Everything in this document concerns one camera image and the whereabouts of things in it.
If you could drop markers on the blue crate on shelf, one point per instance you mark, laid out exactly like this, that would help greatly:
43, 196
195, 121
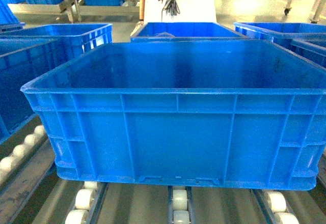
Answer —
22, 60

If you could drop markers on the blue crate right rear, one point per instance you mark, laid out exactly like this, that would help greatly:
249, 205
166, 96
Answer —
305, 39

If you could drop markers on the blue crate behind centre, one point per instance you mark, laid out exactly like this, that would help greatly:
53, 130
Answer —
184, 31

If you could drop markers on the large blue plastic crate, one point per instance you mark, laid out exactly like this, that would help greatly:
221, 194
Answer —
230, 113

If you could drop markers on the blue crate left rear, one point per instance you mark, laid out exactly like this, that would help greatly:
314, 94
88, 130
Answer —
76, 38

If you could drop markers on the steel roller conveyor shelf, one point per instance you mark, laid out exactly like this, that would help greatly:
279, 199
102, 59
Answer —
33, 193

